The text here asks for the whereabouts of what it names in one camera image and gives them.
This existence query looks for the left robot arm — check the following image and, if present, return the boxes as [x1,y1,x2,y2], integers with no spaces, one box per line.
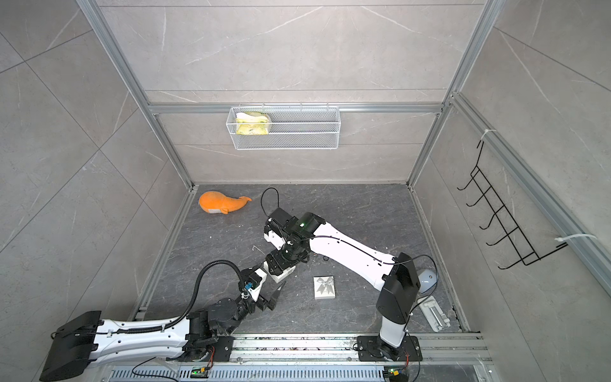
[40,259,283,381]

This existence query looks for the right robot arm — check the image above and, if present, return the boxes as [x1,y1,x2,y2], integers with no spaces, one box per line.
[263,208,424,361]

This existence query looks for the orange plush whale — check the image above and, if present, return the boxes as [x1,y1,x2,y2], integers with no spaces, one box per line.
[198,191,251,215]

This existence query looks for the yellow sponge in basket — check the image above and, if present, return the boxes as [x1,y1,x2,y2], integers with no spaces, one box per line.
[235,111,271,135]

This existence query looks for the white rectangular holder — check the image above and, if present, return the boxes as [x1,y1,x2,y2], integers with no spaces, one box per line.
[417,296,451,333]

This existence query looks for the white zip tie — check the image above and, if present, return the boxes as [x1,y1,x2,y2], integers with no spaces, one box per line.
[554,233,598,243]

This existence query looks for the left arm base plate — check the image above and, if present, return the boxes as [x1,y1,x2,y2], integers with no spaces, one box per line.
[179,336,235,362]

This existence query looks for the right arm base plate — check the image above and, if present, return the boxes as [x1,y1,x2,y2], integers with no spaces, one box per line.
[353,335,423,362]

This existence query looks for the white wire wall basket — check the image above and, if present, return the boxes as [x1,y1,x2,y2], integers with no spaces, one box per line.
[226,105,341,151]

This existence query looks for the black wall hook rack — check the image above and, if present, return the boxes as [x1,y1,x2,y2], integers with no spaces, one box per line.
[457,141,568,271]

